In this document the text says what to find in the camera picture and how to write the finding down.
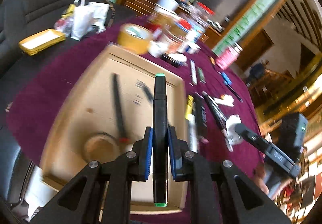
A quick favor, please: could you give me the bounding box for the yellow highlighter pen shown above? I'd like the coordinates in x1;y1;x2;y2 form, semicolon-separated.
185;95;194;120

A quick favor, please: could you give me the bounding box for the black marker pink cap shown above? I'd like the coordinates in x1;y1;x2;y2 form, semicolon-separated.
194;93;208;144

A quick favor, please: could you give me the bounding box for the white paper bag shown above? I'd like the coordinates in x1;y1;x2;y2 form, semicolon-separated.
71;0;94;41

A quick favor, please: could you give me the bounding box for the cardboard box tray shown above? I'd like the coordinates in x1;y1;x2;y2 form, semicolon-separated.
40;43;190;214

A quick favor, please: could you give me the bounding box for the brown tape roll in box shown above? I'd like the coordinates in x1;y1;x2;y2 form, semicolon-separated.
82;132;121;164

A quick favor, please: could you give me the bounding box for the maroon table cloth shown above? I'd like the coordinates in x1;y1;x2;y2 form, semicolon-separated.
4;16;265;224

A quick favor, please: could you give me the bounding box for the green metal pen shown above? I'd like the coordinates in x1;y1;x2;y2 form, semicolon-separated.
197;67;206;84

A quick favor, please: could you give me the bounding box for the right hand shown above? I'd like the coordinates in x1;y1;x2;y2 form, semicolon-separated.
253;163;293;201

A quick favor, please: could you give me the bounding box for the black marker green cap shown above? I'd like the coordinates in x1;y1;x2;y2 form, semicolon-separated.
152;73;168;207

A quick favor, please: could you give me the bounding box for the black marker red cap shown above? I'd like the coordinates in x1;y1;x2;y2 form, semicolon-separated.
112;73;129;144

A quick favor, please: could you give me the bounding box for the black leather sofa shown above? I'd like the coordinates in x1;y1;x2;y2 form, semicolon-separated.
1;0;93;74

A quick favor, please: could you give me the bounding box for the yellow flat box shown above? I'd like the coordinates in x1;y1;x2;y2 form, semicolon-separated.
18;29;66;56

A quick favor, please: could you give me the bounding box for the black clear ballpoint pen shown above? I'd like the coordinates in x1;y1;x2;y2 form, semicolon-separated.
136;80;153;103

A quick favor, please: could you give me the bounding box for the white pen on table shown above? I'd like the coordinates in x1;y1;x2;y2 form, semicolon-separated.
190;59;198;85

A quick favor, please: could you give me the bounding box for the red lid jar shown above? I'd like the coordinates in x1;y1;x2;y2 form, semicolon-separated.
194;1;215;22

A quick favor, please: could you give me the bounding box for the yellow packing tape roll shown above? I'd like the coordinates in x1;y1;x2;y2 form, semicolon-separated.
117;23;152;55

